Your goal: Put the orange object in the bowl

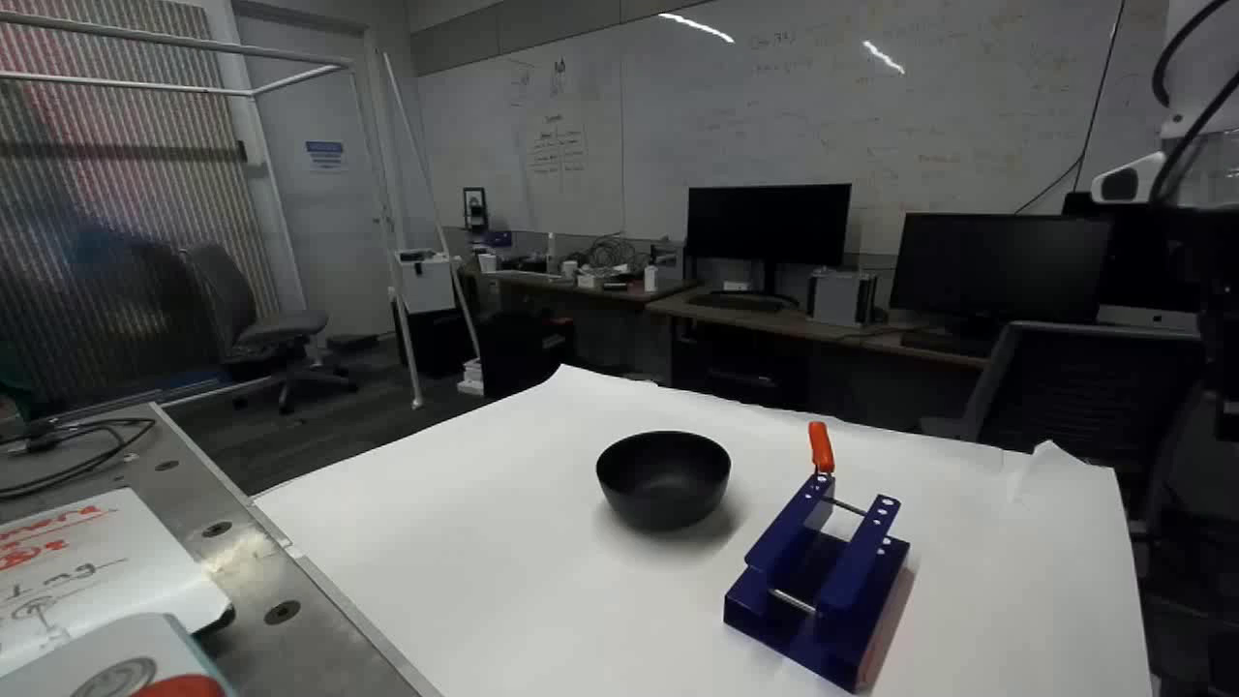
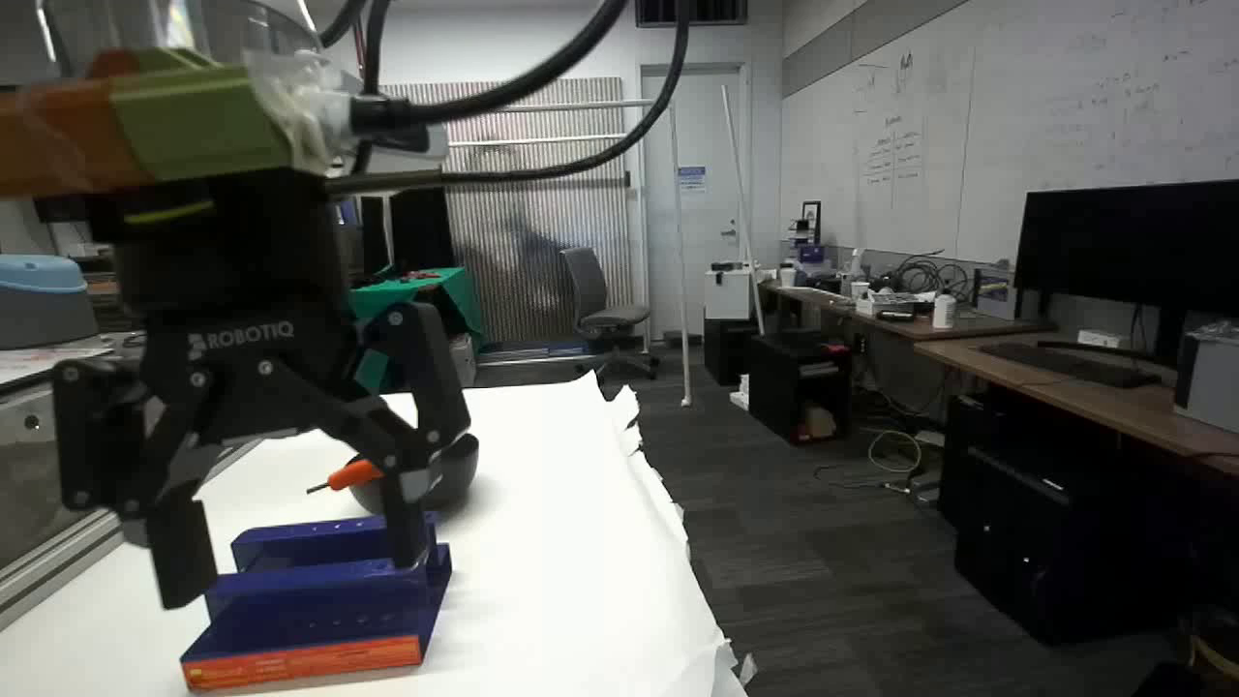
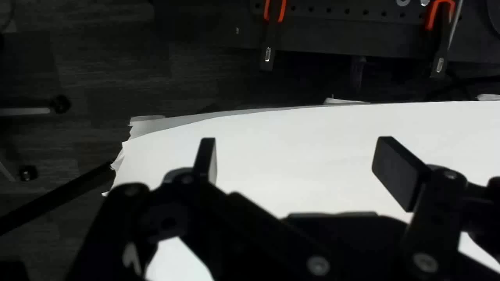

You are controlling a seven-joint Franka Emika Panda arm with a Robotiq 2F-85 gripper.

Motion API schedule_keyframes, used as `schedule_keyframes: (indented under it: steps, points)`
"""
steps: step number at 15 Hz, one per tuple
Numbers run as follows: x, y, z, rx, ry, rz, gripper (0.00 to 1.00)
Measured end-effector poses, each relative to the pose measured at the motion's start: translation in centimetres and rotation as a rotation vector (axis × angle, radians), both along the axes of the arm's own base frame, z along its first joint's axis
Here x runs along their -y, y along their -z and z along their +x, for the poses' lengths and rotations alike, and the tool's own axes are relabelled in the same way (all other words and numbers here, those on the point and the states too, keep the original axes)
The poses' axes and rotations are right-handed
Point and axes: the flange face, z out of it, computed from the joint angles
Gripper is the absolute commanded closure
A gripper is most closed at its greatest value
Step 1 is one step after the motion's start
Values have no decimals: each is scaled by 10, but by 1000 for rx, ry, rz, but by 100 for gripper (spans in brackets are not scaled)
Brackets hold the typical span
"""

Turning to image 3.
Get black pegboard panel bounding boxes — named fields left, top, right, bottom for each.
left=219, top=0, right=500, bottom=64

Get right orange-handled clamp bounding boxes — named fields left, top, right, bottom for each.
left=424, top=0, right=465, bottom=80

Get black diagonal bar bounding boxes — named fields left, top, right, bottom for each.
left=0, top=162, right=115, bottom=236

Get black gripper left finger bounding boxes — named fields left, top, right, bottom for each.
left=69, top=137, right=335, bottom=281

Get white paper sheet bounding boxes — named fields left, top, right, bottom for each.
left=107, top=100, right=500, bottom=281

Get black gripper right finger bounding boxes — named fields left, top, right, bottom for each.
left=373, top=136, right=500, bottom=281

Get left orange-handled clamp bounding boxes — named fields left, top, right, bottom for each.
left=260, top=0, right=288, bottom=72

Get orange-handled clamp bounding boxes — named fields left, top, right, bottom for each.
left=260, top=0, right=288, bottom=72
left=424, top=0, right=465, bottom=80

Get black rod with knob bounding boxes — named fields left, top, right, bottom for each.
left=0, top=95, right=73, bottom=117

